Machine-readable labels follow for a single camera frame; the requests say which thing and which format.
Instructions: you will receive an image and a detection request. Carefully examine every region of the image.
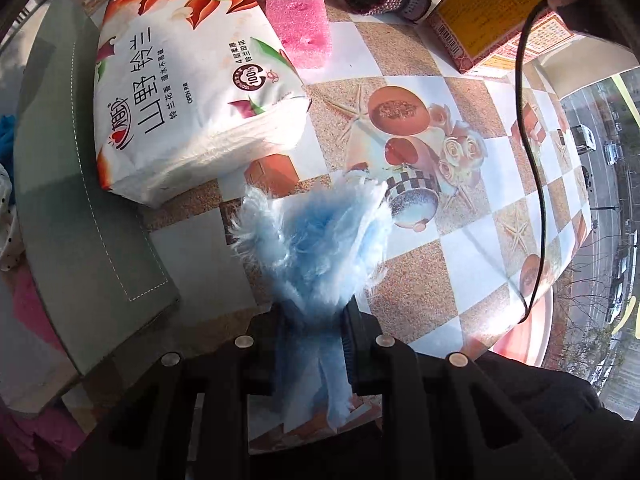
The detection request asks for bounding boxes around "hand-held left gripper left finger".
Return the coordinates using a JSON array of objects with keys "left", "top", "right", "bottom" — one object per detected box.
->
[{"left": 65, "top": 306, "right": 287, "bottom": 480}]

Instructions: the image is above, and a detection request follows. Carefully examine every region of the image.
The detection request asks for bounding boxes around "light blue fluffy cloth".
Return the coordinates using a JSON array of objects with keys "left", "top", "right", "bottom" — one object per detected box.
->
[{"left": 227, "top": 170, "right": 396, "bottom": 434}]

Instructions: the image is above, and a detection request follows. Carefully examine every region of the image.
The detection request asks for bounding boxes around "pink garment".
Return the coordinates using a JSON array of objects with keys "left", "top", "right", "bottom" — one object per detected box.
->
[{"left": 0, "top": 400, "right": 87, "bottom": 480}]

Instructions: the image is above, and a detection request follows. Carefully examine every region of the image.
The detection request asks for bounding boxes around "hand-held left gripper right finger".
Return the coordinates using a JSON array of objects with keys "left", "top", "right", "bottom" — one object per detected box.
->
[{"left": 341, "top": 294, "right": 576, "bottom": 480}]

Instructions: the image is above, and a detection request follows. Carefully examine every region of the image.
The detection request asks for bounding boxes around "pink yellow carton box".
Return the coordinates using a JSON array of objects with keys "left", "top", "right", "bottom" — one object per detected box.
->
[{"left": 426, "top": 0, "right": 588, "bottom": 76}]

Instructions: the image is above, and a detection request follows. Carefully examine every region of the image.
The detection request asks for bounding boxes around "checkered printed tablecloth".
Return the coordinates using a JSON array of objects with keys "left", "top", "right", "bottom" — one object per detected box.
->
[{"left": 0, "top": 0, "right": 597, "bottom": 461}]

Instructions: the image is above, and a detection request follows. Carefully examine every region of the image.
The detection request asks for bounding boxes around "black cable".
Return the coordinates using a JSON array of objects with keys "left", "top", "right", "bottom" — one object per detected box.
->
[{"left": 515, "top": 0, "right": 554, "bottom": 324}]

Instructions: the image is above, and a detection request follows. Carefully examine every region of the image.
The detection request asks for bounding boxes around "pink cloth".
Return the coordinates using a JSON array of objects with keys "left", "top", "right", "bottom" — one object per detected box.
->
[{"left": 12, "top": 270, "right": 67, "bottom": 352}]

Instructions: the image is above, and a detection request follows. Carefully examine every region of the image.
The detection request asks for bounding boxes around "grey-green mat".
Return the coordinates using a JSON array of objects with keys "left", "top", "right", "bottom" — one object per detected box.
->
[{"left": 0, "top": 0, "right": 182, "bottom": 377}]

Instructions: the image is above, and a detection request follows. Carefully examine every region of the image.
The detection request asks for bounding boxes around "pink sponge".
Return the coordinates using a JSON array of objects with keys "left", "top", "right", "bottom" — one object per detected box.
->
[{"left": 265, "top": 0, "right": 335, "bottom": 69}]

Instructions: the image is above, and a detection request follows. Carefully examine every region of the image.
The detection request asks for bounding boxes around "white dotted cloth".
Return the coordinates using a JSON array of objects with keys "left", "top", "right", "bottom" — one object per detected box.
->
[{"left": 0, "top": 162, "right": 27, "bottom": 274}]

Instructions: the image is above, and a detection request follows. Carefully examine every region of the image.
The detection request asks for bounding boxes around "floral tissue pack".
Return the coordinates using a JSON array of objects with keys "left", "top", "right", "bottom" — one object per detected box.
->
[{"left": 95, "top": 0, "right": 312, "bottom": 209}]

